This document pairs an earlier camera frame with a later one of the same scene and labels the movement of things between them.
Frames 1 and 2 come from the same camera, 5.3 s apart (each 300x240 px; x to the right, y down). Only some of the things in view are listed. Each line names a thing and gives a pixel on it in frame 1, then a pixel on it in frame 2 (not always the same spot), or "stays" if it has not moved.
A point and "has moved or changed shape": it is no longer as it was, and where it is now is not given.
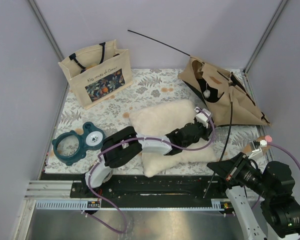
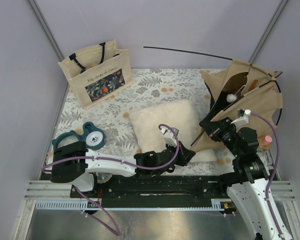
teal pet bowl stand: [91, 139] stays
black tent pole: [229, 120] -> [232, 60]
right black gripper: [231, 169] -> [212, 127]
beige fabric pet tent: [228, 100] has moved or changed shape
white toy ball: [207, 93] -> [231, 97]
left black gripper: [207, 130] -> [184, 156]
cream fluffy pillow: [163, 119] stays
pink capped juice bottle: [248, 148] stays
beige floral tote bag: [97, 72] stays
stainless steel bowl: [108, 175] stays
